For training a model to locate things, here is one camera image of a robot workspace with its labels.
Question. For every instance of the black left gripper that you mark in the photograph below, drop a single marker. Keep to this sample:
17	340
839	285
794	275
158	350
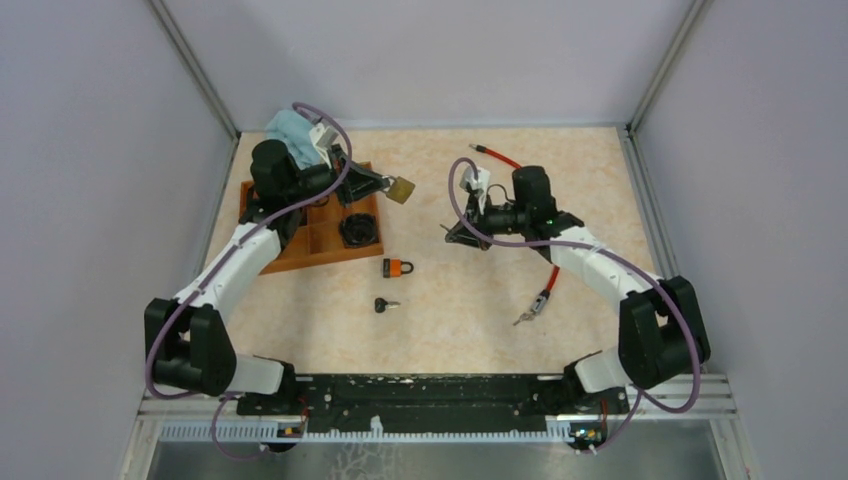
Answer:
359	183

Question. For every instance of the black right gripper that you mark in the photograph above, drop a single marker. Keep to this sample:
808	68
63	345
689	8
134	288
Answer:
467	237

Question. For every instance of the brass padlock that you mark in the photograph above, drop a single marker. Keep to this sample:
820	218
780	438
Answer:
398	189

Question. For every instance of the orange black padlock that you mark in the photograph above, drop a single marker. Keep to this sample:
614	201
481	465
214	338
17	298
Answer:
394	268

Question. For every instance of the black head key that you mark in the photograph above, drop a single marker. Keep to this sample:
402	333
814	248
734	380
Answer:
381	305

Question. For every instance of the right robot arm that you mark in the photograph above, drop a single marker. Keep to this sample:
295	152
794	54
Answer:
661	332

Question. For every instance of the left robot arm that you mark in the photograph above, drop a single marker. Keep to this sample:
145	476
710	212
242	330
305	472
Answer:
188	347

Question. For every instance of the rolled dark tie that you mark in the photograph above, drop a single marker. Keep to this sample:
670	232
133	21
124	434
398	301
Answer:
359	230

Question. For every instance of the wooden divided tray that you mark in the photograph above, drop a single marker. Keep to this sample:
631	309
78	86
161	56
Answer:
318	238

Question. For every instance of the light blue towel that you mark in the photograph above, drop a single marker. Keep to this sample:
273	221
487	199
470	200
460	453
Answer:
293	130

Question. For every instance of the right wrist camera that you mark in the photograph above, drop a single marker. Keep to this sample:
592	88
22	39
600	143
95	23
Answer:
475	180

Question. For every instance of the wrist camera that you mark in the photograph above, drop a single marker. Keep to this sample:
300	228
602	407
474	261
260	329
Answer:
323	137
475	180

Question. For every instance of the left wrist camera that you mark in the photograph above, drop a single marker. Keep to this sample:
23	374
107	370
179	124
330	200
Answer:
323	137

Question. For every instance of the silver cable lock keys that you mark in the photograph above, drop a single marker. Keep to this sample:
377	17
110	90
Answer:
524	317

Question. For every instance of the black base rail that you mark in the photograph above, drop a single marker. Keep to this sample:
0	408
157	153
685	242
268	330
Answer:
332	398

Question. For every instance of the white slotted cable duct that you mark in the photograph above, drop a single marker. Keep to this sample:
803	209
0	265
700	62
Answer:
554	429

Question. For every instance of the aluminium frame post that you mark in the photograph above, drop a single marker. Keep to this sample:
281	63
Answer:
191	62

